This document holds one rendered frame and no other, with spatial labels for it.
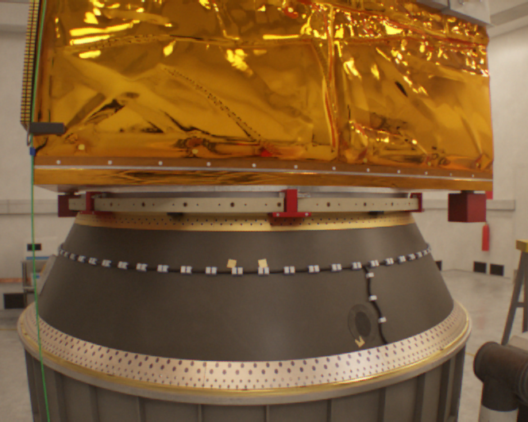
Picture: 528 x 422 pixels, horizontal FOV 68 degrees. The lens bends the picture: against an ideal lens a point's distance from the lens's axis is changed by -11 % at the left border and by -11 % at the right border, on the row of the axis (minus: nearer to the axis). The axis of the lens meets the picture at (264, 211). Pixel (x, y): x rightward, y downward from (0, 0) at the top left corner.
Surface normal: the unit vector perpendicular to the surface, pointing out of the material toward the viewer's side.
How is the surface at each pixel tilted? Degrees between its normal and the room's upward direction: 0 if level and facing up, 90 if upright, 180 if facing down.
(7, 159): 90
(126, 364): 43
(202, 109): 88
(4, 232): 90
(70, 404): 90
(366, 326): 62
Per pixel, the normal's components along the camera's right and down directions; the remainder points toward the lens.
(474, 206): 0.40, 0.03
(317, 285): 0.26, -0.44
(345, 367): 0.22, -0.71
